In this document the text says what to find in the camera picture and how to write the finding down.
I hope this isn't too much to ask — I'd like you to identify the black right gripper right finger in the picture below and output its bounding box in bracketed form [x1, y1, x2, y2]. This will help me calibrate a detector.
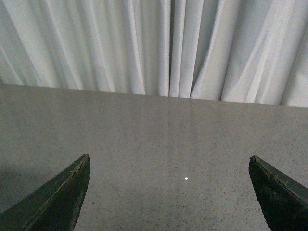
[248, 156, 308, 231]

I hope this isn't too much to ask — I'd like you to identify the white pleated curtain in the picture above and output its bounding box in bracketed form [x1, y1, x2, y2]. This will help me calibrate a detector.
[0, 0, 308, 107]

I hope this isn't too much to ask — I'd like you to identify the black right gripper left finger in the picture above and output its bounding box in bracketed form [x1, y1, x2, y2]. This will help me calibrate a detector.
[0, 154, 90, 231]

